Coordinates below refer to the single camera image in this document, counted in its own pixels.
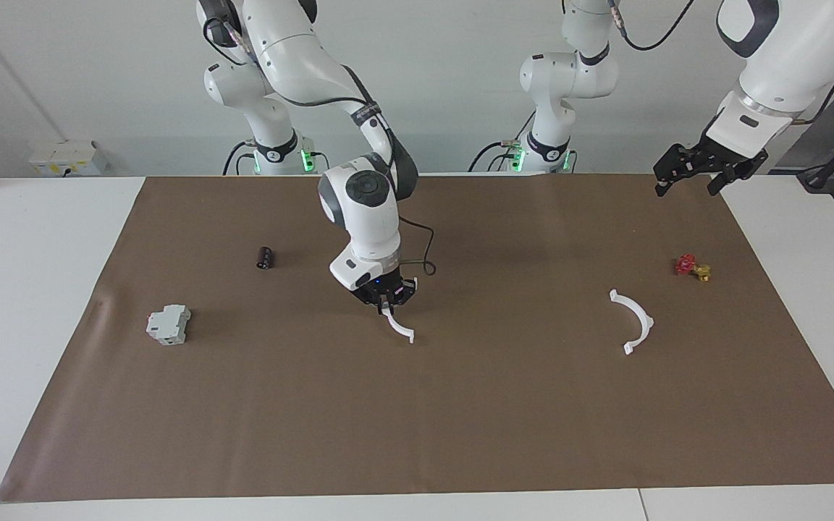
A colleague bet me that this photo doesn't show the white half-ring pipe clamp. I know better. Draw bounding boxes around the white half-ring pipe clamp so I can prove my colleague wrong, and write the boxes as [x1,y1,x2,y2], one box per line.
[380,277,420,344]
[609,289,656,356]

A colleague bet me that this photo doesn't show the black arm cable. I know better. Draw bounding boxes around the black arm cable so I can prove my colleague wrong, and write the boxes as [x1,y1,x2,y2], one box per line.
[202,16,437,278]
[608,0,834,128]

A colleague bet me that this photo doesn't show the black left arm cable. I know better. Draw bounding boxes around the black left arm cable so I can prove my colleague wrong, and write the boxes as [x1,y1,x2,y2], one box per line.
[608,0,834,128]

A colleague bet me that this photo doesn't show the brass valve with red handwheel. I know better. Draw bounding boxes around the brass valve with red handwheel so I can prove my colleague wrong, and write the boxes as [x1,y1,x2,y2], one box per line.
[673,254,713,283]

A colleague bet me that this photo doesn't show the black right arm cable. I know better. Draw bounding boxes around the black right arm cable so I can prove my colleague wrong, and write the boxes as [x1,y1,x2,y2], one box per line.
[202,16,437,278]

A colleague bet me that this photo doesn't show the white wall socket box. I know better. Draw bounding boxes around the white wall socket box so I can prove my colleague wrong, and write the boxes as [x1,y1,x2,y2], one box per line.
[29,140,111,177]

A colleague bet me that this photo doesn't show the brown paper mat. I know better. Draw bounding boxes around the brown paper mat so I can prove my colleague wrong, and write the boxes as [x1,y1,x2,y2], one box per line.
[0,172,834,504]

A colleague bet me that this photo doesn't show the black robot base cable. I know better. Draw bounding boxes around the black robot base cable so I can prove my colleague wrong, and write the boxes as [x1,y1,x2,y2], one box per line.
[222,140,256,177]
[468,137,527,174]

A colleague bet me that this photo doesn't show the white circuit breaker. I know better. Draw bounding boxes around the white circuit breaker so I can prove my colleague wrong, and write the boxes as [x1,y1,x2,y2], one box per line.
[146,304,192,347]

